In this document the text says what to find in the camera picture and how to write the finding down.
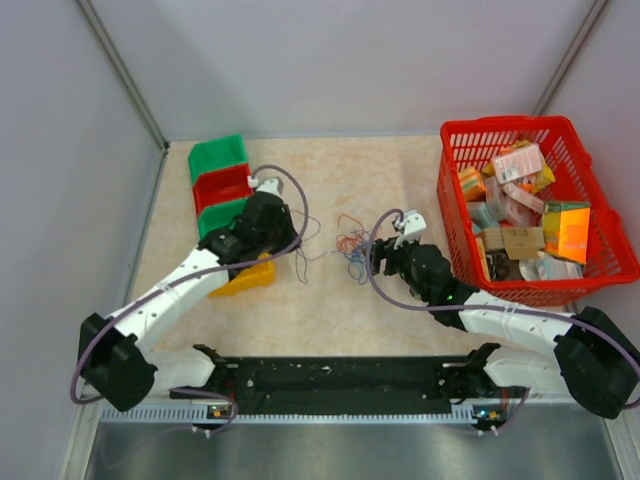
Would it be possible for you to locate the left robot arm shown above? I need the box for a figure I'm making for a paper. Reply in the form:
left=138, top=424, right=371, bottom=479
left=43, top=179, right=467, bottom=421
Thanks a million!
left=78, top=191, right=297, bottom=411

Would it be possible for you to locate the far green storage bin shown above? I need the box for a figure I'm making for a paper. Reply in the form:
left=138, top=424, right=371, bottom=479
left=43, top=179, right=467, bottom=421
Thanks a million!
left=188, top=134, right=248, bottom=184

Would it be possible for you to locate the red storage bin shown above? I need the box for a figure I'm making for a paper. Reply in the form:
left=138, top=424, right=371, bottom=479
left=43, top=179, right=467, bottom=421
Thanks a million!
left=192, top=163, right=252, bottom=216

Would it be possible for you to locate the orange wire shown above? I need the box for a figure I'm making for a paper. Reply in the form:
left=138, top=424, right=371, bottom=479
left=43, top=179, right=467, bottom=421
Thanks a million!
left=335, top=213, right=374, bottom=254

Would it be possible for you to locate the yellow snack bag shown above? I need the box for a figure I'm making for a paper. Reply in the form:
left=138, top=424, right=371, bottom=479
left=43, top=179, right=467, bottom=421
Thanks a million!
left=530, top=164, right=555, bottom=194

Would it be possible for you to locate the white Kamenoko sponge pack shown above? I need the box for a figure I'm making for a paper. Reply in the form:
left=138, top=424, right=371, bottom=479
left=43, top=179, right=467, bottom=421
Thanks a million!
left=502, top=182, right=545, bottom=214

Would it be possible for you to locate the near green storage bin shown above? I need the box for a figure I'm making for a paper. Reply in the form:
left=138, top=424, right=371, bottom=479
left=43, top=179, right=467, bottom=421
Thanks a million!
left=197, top=198, right=247, bottom=239

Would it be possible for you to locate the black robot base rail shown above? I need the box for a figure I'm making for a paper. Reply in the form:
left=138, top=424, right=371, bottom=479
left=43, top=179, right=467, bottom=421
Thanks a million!
left=171, top=351, right=525, bottom=416

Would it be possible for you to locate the light blue sponge pack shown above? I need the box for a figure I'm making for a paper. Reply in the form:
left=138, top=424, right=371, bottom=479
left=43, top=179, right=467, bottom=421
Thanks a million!
left=467, top=202, right=499, bottom=229

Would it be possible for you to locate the orange sponge box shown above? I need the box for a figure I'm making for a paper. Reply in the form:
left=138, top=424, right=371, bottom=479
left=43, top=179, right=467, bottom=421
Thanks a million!
left=457, top=166, right=486, bottom=202

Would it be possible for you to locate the yellow Kamenoko sponge pack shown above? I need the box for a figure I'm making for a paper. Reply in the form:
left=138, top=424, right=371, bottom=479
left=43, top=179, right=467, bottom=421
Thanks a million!
left=475, top=237, right=488, bottom=269

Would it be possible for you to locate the blue wire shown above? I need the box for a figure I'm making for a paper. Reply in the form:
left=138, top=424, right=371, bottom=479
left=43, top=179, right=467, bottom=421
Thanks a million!
left=335, top=228, right=374, bottom=284

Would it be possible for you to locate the yellow green sponge box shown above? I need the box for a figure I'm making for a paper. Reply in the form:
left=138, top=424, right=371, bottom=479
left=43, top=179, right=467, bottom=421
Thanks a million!
left=541, top=201, right=591, bottom=264

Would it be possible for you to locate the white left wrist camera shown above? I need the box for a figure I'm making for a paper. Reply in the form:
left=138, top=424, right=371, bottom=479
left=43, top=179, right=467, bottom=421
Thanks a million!
left=247, top=176, right=283, bottom=197

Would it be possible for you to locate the green storage bin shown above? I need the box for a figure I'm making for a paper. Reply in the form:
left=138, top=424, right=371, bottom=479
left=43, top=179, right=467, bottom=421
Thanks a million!
left=188, top=134, right=248, bottom=184
left=197, top=198, right=247, bottom=239

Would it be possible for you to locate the white pink sponge pack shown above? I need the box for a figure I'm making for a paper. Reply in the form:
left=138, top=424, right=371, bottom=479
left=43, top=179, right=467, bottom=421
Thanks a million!
left=491, top=144, right=543, bottom=184

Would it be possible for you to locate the yellow storage bin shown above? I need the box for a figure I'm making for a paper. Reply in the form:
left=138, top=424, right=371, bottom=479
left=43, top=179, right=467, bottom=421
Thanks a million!
left=208, top=254, right=275, bottom=298

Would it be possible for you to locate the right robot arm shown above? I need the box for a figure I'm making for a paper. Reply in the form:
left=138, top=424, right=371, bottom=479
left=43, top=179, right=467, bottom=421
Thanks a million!
left=365, top=237, right=639, bottom=419

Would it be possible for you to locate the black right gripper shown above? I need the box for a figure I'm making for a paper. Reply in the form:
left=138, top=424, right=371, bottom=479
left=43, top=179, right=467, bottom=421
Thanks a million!
left=363, top=231, right=433, bottom=303

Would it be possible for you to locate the red plastic shopping basket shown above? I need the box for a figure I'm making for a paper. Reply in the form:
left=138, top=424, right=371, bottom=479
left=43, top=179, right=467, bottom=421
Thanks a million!
left=436, top=116, right=639, bottom=307

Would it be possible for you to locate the brown cardboard sponge pack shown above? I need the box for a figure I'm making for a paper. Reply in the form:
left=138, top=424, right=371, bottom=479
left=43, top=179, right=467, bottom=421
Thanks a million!
left=479, top=227, right=545, bottom=260

